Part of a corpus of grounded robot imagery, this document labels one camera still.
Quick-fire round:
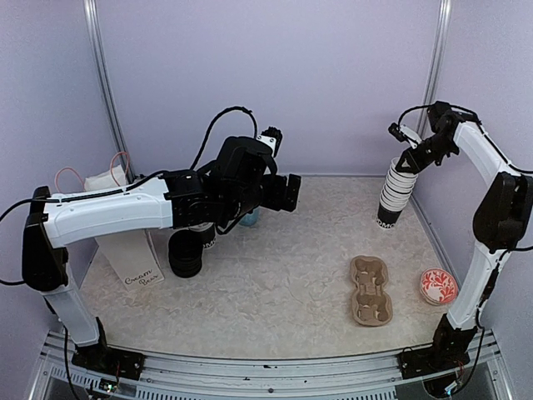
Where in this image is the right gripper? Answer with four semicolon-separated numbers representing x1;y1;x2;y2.
396;132;459;173

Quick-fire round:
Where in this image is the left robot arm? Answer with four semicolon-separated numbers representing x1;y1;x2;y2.
22;135;301;371

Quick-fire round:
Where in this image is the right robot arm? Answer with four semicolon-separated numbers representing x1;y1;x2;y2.
388;101;532;370

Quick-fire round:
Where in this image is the stack of paper cups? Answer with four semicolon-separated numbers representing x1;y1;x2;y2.
376;157;417;229

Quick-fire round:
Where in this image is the light blue ceramic mug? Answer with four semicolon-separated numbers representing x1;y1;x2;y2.
239;208;260;227

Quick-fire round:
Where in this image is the black cup holding straws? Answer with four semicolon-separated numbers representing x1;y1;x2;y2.
188;222;216;250

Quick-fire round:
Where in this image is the stack of black lids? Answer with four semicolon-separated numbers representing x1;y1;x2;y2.
168;230;203;278

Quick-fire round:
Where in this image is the red patterned white bowl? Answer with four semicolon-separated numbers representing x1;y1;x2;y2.
420;268;459;306

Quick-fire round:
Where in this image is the brown cardboard cup carrier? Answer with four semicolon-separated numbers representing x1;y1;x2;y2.
350;255;393;328

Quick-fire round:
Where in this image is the white paper bag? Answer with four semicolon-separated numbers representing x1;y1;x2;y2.
54;151;165;292

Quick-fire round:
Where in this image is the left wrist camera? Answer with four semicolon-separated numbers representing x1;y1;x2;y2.
256;127;283;158

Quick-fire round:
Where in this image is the right aluminium post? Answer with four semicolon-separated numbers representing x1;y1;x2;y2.
406;0;453;163

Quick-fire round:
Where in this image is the aluminium post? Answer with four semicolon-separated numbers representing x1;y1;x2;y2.
406;0;453;163
82;0;137;180

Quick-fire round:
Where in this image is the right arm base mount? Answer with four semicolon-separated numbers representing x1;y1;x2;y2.
397;314;478;379

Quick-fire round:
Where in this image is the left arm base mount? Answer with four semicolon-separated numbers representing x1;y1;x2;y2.
72;317;146;381

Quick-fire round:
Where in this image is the left aluminium post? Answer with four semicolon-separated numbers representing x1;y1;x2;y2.
82;0;137;180

